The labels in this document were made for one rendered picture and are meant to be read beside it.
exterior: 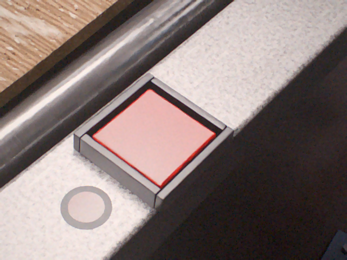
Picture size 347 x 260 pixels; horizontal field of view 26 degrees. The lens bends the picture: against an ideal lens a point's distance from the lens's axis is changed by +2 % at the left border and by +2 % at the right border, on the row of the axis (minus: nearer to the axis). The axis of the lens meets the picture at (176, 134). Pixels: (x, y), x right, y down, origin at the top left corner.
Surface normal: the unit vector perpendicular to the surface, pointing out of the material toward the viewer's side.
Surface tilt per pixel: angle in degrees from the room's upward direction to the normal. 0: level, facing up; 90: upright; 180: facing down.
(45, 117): 32
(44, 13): 0
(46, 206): 0
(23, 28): 0
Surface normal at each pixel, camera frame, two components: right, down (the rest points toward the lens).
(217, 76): 0.11, -0.62
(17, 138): 0.50, -0.24
